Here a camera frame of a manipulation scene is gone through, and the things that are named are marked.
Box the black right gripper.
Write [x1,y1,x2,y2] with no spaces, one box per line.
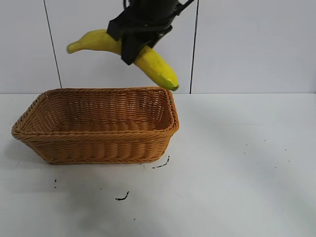
[107,0,182,66]

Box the yellow banana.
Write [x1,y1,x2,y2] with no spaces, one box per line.
[66,29,180,91]

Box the brown woven wicker basket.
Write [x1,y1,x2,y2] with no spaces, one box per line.
[11,86,180,165]

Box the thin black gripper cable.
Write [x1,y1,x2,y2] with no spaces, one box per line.
[171,0,196,17]

